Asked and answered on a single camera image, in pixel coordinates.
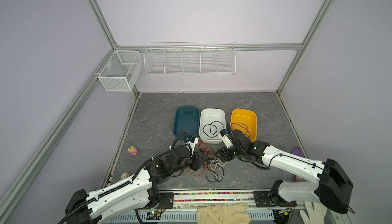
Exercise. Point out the white plastic bin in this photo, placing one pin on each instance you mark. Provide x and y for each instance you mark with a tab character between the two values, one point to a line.
212	121

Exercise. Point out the small white mesh basket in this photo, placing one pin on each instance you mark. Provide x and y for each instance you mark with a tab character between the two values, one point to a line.
121	71

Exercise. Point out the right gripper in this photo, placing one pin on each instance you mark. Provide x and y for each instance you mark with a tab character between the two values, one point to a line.
223	154

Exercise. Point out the long white wire basket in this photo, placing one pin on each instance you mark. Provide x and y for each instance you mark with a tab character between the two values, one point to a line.
190	58

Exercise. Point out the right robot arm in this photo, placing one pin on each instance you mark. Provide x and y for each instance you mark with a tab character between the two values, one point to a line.
325	182

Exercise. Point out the small beige toy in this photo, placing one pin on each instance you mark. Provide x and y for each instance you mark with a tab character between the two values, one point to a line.
124	175

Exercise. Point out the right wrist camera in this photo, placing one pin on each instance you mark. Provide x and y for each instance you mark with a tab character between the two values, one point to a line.
224	136

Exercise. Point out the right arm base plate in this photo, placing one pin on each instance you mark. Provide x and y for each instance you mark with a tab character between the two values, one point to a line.
263	199

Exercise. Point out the white glove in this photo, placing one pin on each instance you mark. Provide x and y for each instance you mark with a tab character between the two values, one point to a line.
315	213

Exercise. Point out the cream work glove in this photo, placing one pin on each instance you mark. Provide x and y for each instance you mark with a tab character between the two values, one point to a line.
223	214

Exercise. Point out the teal plastic bin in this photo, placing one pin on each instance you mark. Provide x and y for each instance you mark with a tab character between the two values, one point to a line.
187	118

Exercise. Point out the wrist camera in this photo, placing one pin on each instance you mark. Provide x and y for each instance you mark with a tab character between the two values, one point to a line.
224	136
191	142

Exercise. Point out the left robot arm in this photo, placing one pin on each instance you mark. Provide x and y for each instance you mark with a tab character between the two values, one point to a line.
135	192

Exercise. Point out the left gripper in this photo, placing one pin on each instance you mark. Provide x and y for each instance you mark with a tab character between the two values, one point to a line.
197	161

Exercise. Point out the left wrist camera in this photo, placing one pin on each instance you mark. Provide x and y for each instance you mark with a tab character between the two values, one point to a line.
191	142

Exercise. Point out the pink toy figure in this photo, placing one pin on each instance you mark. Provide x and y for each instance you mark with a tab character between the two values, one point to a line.
133	150

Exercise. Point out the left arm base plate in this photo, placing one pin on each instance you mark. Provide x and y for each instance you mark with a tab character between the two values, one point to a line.
163	200

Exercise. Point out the yellow plastic bin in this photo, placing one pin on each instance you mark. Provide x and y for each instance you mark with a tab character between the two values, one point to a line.
244	121

